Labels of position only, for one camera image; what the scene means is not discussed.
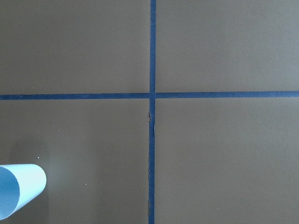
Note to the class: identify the light blue plastic cup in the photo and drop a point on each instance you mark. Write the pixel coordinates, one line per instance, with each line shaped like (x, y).
(19, 184)

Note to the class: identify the right side crossing tape strip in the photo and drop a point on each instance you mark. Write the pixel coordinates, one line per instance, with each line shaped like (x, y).
(158, 95)

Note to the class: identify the right side blue tape strip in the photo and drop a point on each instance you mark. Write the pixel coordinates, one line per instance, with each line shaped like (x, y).
(152, 112)

